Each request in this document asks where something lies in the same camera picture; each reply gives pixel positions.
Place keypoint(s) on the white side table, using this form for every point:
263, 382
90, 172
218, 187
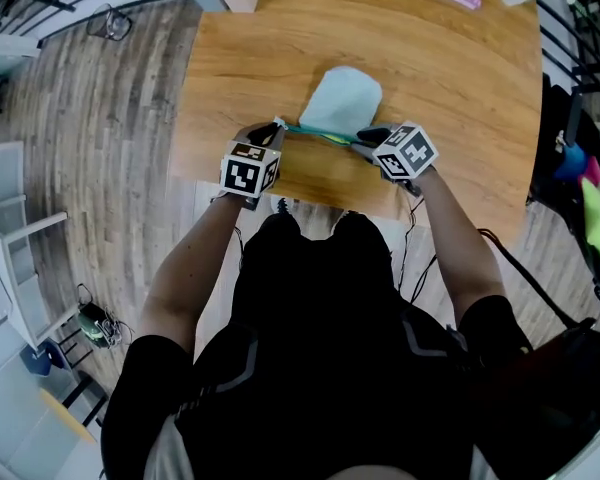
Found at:
22, 273

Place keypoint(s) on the black office chair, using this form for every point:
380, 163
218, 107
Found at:
550, 193

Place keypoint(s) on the black green floor device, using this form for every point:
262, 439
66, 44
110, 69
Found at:
95, 323

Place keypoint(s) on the yellow stool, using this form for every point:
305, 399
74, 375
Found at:
67, 415

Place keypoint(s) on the blue cloth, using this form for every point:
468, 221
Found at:
570, 163

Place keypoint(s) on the person's black clothed body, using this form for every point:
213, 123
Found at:
320, 343

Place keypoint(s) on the person's right forearm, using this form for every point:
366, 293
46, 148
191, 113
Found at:
460, 248

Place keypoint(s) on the person's left forearm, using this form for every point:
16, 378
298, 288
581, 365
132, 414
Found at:
190, 273

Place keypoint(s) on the light blue pouch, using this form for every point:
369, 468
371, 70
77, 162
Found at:
342, 98

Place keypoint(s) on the blue stool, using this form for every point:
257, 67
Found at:
42, 358

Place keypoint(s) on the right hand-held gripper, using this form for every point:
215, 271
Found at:
410, 155

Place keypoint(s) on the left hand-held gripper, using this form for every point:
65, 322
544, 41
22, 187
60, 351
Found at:
245, 175

